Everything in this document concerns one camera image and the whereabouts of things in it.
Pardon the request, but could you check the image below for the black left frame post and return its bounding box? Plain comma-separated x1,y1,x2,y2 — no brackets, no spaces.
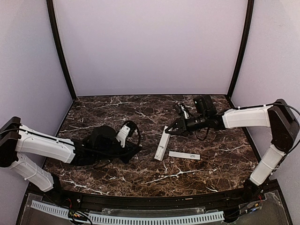
46,0,77,101

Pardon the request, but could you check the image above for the grey slotted cable duct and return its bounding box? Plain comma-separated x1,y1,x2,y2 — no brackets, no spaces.
30,200,225,225

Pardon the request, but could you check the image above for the white remote control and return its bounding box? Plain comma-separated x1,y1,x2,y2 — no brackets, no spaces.
154,126,170,161

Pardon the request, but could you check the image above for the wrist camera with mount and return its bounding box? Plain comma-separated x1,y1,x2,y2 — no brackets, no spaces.
116,120,137,148
173,103,193,119

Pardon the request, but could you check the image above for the white battery cover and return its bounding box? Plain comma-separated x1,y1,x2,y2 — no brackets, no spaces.
169,151,201,160

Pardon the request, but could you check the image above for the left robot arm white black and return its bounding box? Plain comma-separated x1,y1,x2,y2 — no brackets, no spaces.
0,117,142,193

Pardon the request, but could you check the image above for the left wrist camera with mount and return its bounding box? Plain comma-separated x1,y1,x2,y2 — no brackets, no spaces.
116,120,137,148

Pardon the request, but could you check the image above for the black right frame post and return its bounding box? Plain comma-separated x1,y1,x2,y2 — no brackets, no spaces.
227,0,255,99

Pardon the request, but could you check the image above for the black frame post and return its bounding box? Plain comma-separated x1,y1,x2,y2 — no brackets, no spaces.
46,0,77,101
227,0,255,99

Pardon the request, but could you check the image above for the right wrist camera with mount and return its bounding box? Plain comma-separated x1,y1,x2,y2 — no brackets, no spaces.
173,103,193,119

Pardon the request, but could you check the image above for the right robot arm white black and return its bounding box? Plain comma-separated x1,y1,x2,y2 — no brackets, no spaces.
165,95,300,202

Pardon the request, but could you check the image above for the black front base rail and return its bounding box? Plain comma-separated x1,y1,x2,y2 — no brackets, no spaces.
25,180,285,217

